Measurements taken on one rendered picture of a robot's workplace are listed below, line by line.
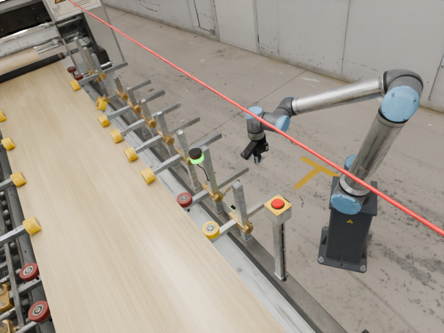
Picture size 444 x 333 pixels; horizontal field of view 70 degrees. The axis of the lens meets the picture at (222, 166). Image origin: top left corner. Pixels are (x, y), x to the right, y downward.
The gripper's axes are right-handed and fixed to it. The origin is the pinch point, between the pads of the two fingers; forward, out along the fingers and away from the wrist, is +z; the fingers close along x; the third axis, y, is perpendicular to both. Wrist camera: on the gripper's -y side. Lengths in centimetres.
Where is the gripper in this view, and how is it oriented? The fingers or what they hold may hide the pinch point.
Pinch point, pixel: (256, 164)
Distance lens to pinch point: 187.2
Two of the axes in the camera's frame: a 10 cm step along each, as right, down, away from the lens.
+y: 8.1, -4.8, 3.3
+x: -5.7, -5.0, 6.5
